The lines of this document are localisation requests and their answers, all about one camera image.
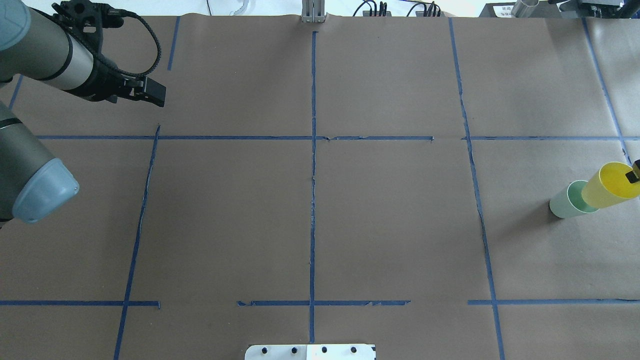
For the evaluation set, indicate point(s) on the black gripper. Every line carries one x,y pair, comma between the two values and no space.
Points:
103,83

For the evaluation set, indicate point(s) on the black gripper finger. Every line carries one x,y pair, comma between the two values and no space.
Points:
633,176

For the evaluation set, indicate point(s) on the yellow plastic cup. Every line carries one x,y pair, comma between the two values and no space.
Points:
609,186

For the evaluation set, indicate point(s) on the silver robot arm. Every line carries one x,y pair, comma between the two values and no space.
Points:
63,51

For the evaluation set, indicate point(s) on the green plastic cup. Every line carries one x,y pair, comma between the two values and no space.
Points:
569,202

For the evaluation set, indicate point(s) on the silver metal cylinder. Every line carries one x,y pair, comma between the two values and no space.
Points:
524,8

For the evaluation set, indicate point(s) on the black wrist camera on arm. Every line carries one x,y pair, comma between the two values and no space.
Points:
88,17

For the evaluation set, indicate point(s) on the aluminium profile post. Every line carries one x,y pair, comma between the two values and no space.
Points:
313,11

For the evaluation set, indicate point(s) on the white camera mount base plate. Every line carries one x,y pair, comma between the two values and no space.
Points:
332,351

